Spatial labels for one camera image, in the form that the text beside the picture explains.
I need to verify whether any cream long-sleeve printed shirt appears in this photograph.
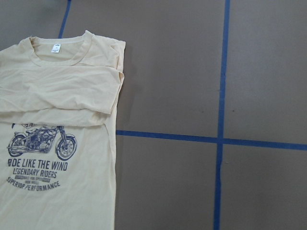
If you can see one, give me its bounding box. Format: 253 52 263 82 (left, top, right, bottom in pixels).
0 31 125 230

